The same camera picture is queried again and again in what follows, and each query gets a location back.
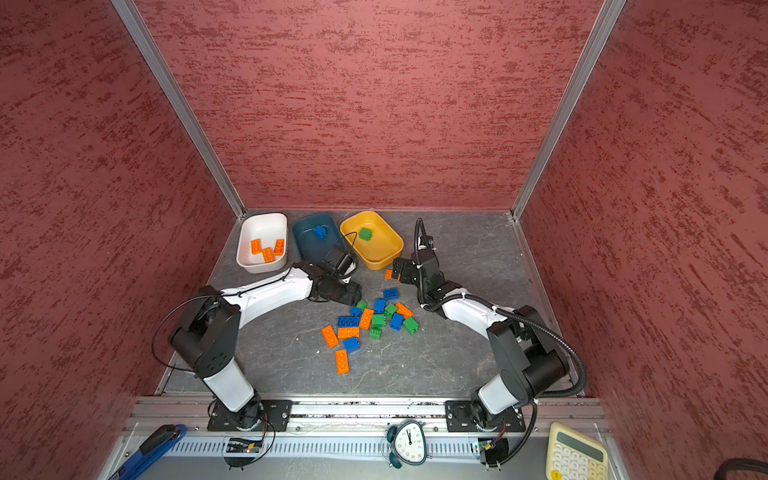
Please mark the blue lego long middle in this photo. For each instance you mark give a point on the blue lego long middle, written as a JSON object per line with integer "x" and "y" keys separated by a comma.
{"x": 348, "y": 322}

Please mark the white plastic bin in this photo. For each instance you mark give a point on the white plastic bin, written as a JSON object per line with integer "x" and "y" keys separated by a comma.
{"x": 268, "y": 228}

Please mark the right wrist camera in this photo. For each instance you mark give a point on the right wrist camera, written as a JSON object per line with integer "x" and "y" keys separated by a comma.
{"x": 423, "y": 243}

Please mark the orange lego brick studs up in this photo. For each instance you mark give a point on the orange lego brick studs up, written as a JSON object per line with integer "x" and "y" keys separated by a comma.
{"x": 268, "y": 255}

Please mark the orange lego long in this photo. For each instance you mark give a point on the orange lego long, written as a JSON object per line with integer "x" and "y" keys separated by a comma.
{"x": 342, "y": 362}
{"x": 330, "y": 337}

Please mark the yellow plastic bin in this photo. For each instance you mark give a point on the yellow plastic bin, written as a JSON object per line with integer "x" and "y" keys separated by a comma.
{"x": 385, "y": 245}

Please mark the teal alarm clock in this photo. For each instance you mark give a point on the teal alarm clock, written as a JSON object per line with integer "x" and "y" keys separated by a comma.
{"x": 407, "y": 444}

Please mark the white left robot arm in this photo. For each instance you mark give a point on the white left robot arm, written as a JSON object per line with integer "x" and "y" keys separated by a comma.
{"x": 206, "y": 334}

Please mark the blue lego front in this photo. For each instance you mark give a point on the blue lego front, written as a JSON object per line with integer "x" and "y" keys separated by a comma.
{"x": 351, "y": 344}

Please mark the orange lego long left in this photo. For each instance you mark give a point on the orange lego long left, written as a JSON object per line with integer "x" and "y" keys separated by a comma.
{"x": 330, "y": 337}

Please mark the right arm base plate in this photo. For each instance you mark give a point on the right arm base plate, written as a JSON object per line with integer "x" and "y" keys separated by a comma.
{"x": 464, "y": 416}

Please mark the orange lego right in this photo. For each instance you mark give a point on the orange lego right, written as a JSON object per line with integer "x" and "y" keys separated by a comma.
{"x": 404, "y": 311}

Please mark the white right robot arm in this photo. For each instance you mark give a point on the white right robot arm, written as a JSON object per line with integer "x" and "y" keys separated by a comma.
{"x": 528, "y": 355}

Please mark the aluminium corner post left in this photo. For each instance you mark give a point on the aluminium corner post left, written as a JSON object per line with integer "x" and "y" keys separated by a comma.
{"x": 131, "y": 18}

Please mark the blue handled tool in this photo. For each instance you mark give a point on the blue handled tool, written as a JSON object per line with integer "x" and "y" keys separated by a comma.
{"x": 152, "y": 449}

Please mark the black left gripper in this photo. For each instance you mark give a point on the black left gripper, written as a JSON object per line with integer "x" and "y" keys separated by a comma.
{"x": 351, "y": 296}

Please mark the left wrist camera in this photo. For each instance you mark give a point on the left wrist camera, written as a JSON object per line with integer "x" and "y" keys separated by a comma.
{"x": 342, "y": 263}

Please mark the orange lego long front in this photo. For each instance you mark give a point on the orange lego long front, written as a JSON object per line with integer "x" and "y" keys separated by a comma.
{"x": 342, "y": 362}

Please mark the yellow calculator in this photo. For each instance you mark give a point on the yellow calculator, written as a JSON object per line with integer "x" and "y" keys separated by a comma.
{"x": 574, "y": 456}

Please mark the aluminium corner post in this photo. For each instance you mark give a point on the aluminium corner post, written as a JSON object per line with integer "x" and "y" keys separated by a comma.
{"x": 601, "y": 30}
{"x": 131, "y": 18}

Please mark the orange lego upright centre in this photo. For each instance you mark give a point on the orange lego upright centre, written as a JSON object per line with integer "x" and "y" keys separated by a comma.
{"x": 366, "y": 319}

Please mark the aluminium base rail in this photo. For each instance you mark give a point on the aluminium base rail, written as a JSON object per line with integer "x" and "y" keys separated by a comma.
{"x": 323, "y": 427}

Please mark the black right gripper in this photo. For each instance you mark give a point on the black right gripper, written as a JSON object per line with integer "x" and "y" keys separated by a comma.
{"x": 408, "y": 267}

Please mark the dark teal plastic bin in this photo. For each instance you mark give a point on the dark teal plastic bin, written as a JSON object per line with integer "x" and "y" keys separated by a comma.
{"x": 311, "y": 248}

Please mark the aluminium corner post right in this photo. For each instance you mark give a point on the aluminium corner post right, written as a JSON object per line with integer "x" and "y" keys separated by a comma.
{"x": 601, "y": 30}

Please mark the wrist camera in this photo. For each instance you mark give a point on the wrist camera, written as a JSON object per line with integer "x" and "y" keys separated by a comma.
{"x": 342, "y": 263}
{"x": 423, "y": 243}

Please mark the orange lego middle flat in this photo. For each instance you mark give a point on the orange lego middle flat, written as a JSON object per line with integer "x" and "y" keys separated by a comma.
{"x": 348, "y": 332}

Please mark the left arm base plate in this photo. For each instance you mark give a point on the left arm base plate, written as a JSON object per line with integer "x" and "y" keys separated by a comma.
{"x": 256, "y": 415}

